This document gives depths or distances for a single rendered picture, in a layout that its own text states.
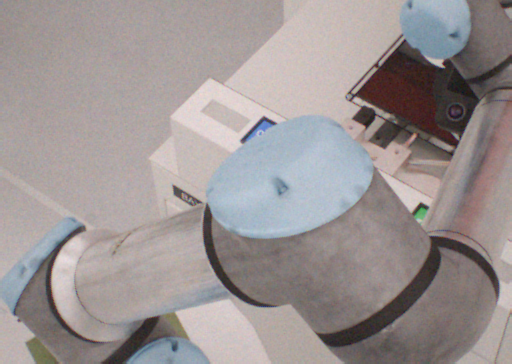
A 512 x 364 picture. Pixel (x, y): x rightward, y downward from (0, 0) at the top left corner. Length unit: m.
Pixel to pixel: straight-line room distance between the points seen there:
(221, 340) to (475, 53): 0.59
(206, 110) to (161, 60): 1.41
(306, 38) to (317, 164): 1.09
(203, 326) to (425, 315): 0.74
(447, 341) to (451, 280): 0.05
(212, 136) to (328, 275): 0.76
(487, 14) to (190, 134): 0.57
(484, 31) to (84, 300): 0.48
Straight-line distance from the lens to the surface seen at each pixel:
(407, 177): 1.58
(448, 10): 1.08
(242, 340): 1.49
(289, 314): 1.75
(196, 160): 1.58
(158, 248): 0.93
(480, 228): 0.93
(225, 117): 1.54
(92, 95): 2.91
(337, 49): 1.82
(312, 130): 0.79
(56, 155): 2.79
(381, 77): 1.67
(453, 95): 1.26
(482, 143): 1.03
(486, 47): 1.12
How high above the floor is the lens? 2.12
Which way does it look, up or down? 52 degrees down
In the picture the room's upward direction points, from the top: 3 degrees counter-clockwise
